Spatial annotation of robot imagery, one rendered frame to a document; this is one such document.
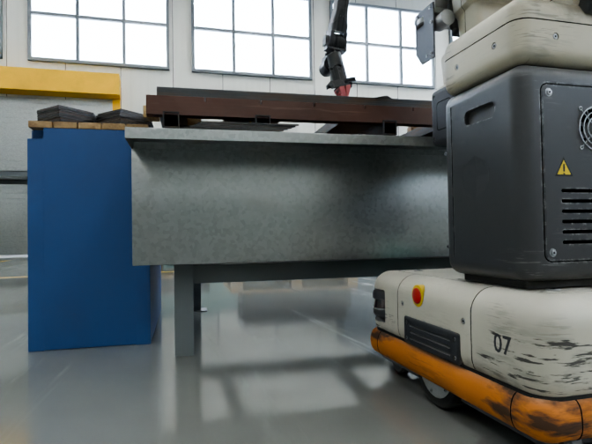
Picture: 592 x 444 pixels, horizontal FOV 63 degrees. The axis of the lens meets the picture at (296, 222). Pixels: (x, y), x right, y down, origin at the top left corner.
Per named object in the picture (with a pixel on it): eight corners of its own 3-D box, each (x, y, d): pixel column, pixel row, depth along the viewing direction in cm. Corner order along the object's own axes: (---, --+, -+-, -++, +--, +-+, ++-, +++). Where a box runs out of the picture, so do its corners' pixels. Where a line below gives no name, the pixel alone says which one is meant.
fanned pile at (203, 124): (166, 141, 148) (166, 129, 149) (290, 144, 157) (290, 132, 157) (165, 133, 136) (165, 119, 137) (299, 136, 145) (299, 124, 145)
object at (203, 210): (133, 264, 146) (132, 151, 147) (506, 254, 176) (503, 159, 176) (132, 265, 142) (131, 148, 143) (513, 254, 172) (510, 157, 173)
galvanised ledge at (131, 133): (132, 151, 147) (132, 141, 147) (503, 159, 176) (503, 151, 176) (124, 137, 127) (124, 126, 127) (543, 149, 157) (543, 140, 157)
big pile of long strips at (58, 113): (77, 157, 242) (77, 144, 242) (159, 158, 251) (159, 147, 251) (27, 120, 165) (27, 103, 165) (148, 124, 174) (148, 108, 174)
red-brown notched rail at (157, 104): (146, 116, 152) (146, 98, 152) (576, 132, 189) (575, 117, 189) (145, 114, 148) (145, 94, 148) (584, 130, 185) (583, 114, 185)
